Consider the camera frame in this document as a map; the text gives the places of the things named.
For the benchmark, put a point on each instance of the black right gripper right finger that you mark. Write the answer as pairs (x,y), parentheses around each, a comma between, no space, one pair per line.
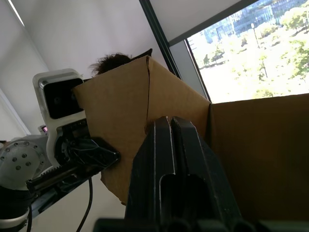
(193,154)

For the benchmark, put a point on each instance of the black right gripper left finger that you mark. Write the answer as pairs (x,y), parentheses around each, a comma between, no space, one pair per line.
(147,169)

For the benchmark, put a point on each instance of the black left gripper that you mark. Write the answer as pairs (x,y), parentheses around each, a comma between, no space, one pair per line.
(62,149)

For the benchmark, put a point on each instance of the small brown cardboard box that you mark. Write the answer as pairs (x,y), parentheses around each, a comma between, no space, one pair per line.
(116,104)

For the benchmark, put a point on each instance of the dark-haired person's head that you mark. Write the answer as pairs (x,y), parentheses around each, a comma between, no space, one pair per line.
(111,63)

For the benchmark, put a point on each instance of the white roller blind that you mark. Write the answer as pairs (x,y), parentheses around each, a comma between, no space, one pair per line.
(193,14)

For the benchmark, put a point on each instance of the ceiling light strip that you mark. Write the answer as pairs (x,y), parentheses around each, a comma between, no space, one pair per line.
(16,13)

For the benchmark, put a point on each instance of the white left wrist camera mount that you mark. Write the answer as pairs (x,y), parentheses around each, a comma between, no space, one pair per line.
(51,135)

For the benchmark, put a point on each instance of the dark window frame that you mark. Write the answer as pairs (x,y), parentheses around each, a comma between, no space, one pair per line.
(160,43)

